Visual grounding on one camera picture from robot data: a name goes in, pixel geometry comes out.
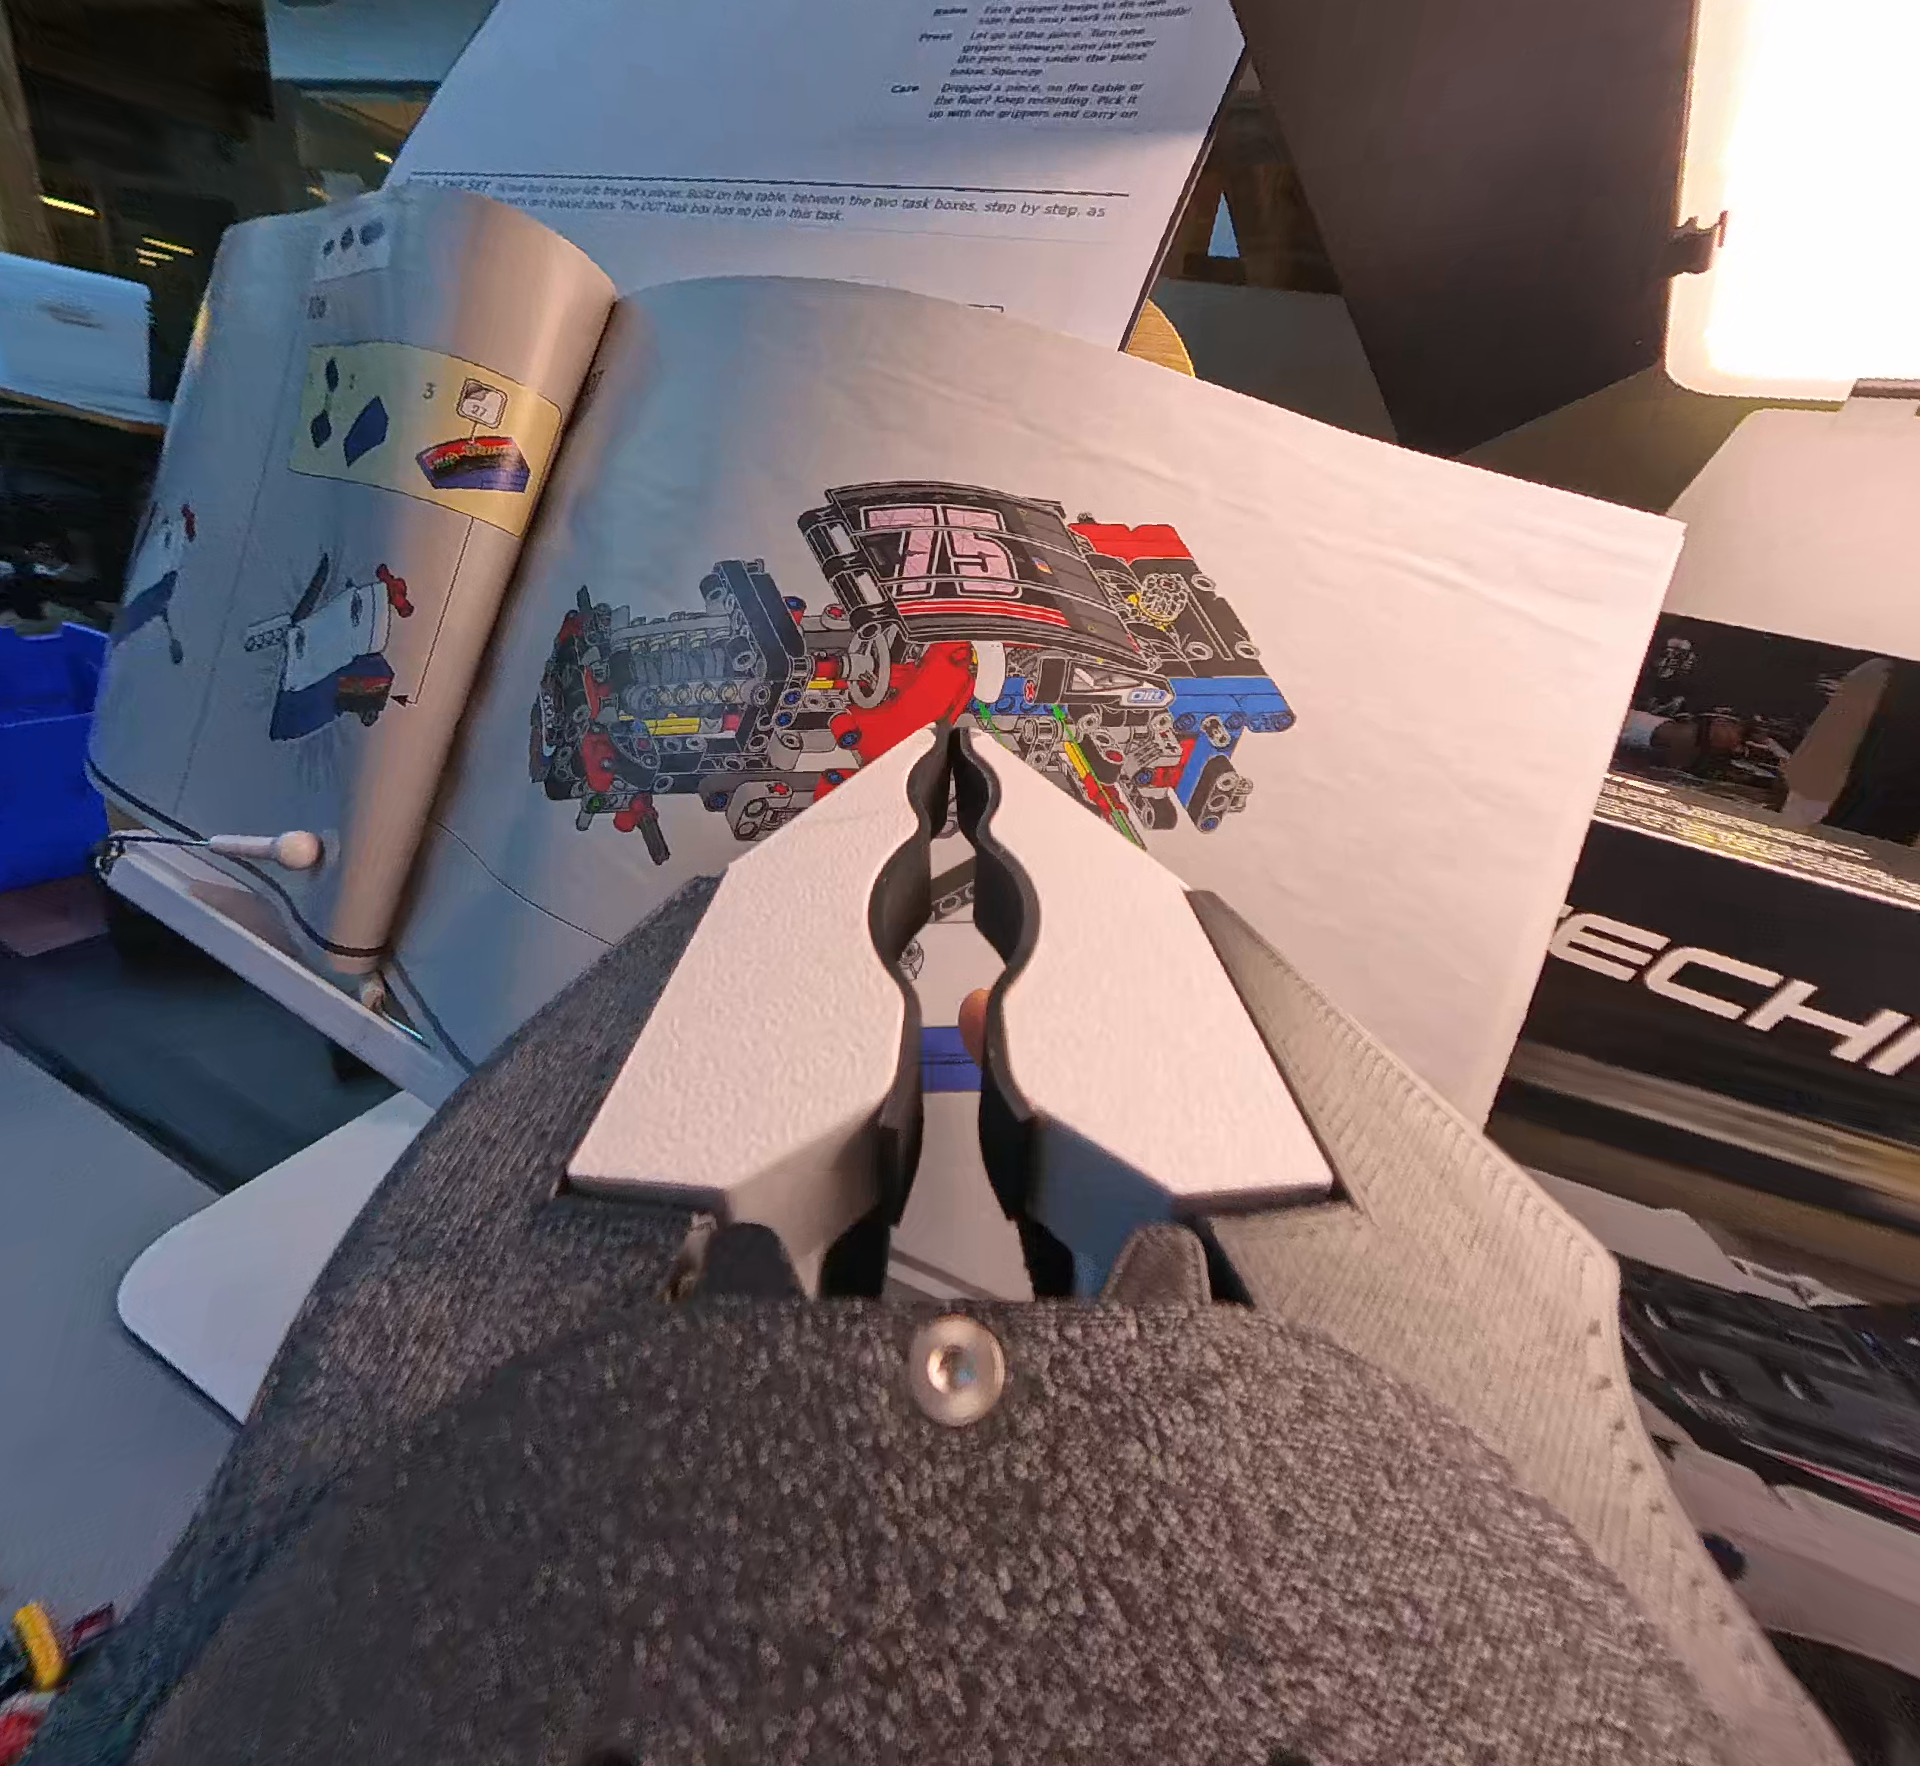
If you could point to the pile of small lego pieces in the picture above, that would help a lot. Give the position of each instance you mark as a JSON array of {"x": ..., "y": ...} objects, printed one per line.
[{"x": 36, "y": 1647}]

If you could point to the bright light panel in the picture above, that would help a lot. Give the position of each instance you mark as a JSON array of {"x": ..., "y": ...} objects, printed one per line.
[{"x": 1814, "y": 72}]

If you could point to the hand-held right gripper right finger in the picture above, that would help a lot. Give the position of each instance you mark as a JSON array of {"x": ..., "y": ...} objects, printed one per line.
[{"x": 1170, "y": 1047}]

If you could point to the lego set box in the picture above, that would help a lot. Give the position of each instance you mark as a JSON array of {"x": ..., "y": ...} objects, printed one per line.
[{"x": 1725, "y": 985}]

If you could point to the blue storage bin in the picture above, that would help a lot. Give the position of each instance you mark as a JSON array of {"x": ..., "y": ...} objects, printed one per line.
[{"x": 46, "y": 761}]

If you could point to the lego instruction booklet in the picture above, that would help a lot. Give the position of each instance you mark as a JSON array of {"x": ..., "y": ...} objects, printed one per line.
[{"x": 1351, "y": 627}]

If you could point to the white book stand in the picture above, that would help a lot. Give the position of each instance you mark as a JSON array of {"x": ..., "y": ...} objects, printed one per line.
[{"x": 255, "y": 1273}]

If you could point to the dark board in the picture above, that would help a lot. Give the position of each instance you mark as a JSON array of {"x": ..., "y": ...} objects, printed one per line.
[{"x": 1424, "y": 72}]

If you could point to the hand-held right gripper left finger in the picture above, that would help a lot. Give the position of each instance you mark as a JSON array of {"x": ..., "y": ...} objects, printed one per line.
[{"x": 751, "y": 1047}]

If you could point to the printed task sheet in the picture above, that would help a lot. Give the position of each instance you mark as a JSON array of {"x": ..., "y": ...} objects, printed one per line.
[{"x": 824, "y": 28}]

